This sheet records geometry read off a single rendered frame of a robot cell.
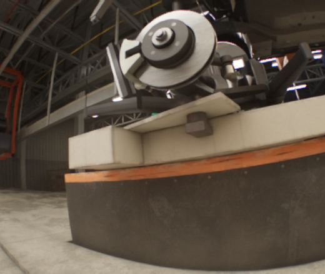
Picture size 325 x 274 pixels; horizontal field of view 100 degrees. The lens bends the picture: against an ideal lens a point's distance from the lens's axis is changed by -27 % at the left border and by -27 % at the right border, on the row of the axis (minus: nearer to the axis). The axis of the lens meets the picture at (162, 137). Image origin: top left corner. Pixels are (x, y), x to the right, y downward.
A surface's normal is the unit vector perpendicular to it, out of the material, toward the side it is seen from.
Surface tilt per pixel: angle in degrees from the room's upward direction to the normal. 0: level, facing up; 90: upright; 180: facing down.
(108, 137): 90
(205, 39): 90
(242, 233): 90
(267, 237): 90
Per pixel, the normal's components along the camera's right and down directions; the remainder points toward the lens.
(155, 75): -0.46, -0.13
